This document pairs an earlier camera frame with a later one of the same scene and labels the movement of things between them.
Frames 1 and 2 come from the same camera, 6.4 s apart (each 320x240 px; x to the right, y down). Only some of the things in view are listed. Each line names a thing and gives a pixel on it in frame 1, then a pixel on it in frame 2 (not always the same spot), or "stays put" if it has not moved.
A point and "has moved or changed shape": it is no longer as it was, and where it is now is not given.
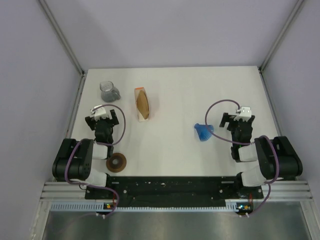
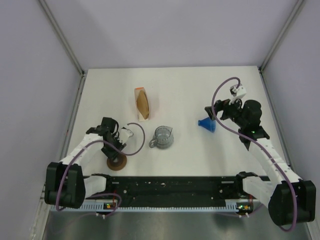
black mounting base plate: x=181 y=189 stays put
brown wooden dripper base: x=116 y=163 stays put
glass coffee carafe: x=109 y=93 -> x=163 y=138
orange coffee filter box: x=142 y=104 stays put
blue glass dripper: x=203 y=132 has moved or changed shape
